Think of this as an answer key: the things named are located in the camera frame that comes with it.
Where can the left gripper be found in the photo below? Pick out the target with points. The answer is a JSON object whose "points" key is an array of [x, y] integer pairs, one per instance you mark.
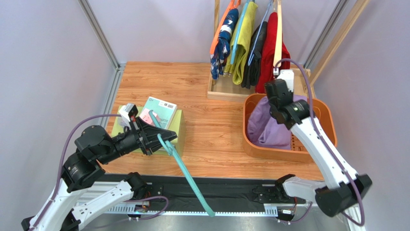
{"points": [[150, 133]]}

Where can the teal hanger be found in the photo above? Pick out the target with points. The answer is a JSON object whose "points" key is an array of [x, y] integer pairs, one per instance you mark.
{"points": [[173, 152]]}

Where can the purple trousers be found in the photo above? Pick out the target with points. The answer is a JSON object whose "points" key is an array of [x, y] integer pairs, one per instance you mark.
{"points": [[264, 131]]}

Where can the red trousers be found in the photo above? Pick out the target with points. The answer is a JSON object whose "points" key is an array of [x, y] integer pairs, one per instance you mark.
{"points": [[268, 51]]}

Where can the beige hanger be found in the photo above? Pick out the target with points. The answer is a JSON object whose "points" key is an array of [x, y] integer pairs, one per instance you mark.
{"points": [[278, 44]]}

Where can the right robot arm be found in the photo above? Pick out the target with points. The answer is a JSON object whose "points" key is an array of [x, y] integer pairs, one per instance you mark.
{"points": [[317, 144]]}

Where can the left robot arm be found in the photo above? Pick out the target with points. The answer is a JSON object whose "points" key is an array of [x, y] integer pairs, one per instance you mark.
{"points": [[80, 171]]}

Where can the blue patterned trousers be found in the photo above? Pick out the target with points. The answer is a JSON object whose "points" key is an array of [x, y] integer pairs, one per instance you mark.
{"points": [[218, 59]]}

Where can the yellow-green trousers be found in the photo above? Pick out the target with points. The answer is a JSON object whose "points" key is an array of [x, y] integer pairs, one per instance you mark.
{"points": [[236, 71]]}

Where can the black trousers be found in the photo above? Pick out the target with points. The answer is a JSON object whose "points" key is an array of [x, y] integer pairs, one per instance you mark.
{"points": [[252, 68]]}

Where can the light blue hanger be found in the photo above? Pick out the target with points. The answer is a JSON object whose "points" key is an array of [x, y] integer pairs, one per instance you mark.
{"points": [[236, 38]]}

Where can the orange hanger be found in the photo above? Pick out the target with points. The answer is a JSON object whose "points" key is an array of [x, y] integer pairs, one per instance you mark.
{"points": [[232, 4]]}

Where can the pink cube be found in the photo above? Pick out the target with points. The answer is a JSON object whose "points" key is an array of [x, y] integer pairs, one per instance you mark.
{"points": [[150, 116]]}

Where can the teal book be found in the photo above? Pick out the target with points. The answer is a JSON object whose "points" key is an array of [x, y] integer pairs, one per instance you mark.
{"points": [[166, 110]]}

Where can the green box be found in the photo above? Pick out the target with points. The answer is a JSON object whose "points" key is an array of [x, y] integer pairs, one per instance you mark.
{"points": [[177, 125]]}

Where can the wooden clothes rack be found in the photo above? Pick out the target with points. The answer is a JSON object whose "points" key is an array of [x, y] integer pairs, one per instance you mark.
{"points": [[340, 22]]}

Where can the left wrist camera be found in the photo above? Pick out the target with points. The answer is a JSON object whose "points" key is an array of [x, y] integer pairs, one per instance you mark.
{"points": [[127, 112]]}

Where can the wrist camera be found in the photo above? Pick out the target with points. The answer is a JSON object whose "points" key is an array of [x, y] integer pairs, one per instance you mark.
{"points": [[288, 76], [127, 112]]}

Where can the aluminium frame post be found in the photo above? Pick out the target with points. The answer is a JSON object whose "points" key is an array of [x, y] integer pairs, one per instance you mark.
{"points": [[89, 13]]}

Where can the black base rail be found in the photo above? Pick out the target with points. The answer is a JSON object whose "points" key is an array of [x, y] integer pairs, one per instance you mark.
{"points": [[173, 195]]}

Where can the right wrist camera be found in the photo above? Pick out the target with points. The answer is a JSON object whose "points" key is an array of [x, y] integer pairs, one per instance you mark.
{"points": [[288, 76]]}

